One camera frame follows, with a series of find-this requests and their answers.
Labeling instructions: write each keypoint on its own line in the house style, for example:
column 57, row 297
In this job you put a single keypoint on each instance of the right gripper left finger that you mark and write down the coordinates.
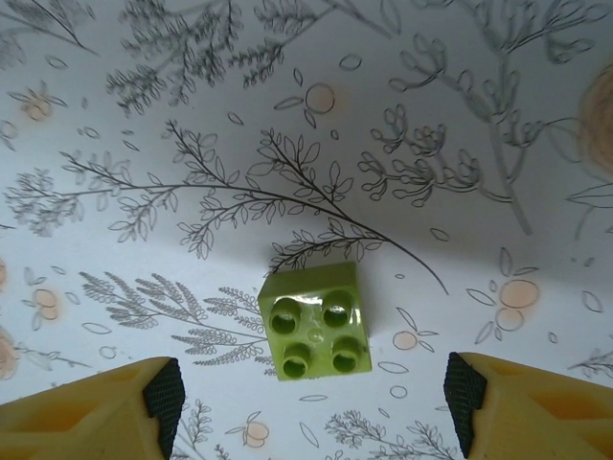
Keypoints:
column 96, row 417

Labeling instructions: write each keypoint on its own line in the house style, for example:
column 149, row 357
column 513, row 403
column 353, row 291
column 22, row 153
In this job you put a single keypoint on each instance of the floral table cover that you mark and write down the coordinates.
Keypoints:
column 143, row 144

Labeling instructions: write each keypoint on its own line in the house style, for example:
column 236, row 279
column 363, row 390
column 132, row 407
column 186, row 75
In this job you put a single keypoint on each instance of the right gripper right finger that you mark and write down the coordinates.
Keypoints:
column 536, row 412

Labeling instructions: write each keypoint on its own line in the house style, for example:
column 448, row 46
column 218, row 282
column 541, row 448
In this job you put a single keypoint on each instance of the lime green lego brick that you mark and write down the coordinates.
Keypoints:
column 311, row 326

